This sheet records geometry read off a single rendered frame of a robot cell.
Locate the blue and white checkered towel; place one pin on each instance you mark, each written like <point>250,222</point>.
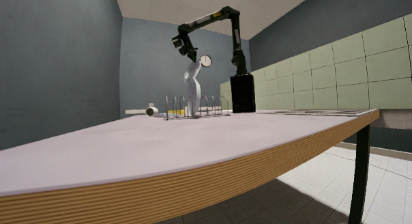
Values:
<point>162,115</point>

